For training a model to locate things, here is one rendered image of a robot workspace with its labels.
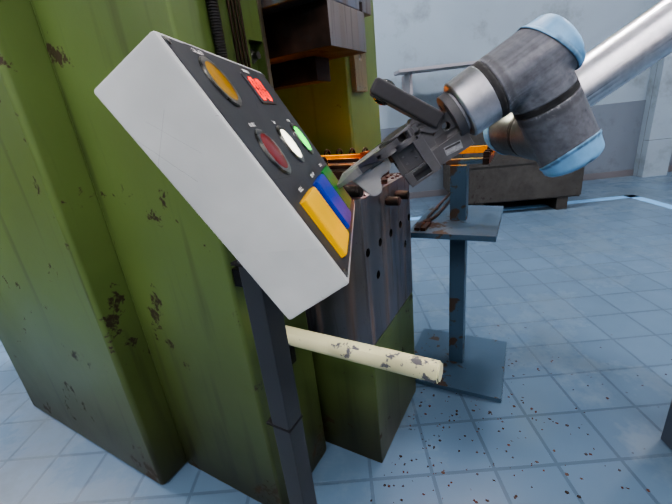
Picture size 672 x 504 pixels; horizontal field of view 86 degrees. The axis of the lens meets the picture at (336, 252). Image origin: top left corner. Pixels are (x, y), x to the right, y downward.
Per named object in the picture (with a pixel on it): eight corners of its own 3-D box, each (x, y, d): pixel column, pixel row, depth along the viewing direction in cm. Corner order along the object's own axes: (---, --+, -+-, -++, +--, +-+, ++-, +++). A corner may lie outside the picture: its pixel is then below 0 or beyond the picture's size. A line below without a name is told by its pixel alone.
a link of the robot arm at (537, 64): (602, 68, 48) (572, -5, 45) (513, 127, 51) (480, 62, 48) (563, 71, 56) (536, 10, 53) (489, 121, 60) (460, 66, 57)
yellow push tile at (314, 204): (350, 233, 46) (314, 184, 44) (348, 255, 39) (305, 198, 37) (338, 241, 46) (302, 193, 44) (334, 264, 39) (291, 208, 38)
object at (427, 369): (444, 375, 75) (444, 353, 73) (437, 392, 71) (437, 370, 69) (276, 333, 97) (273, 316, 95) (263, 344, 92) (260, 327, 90)
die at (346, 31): (366, 52, 100) (364, 12, 97) (331, 45, 84) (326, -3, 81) (251, 75, 120) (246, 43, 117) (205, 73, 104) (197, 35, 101)
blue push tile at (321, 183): (351, 212, 55) (322, 172, 53) (350, 227, 48) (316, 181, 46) (342, 219, 56) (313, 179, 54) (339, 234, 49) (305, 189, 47)
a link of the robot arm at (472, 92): (479, 62, 48) (460, 69, 57) (446, 85, 50) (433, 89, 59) (510, 120, 51) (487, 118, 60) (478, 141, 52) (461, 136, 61)
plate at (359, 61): (368, 91, 130) (364, 37, 124) (357, 91, 122) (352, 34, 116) (363, 92, 131) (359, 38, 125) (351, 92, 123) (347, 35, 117)
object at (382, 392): (416, 390, 153) (413, 291, 137) (382, 464, 123) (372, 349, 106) (306, 359, 181) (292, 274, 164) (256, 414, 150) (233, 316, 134)
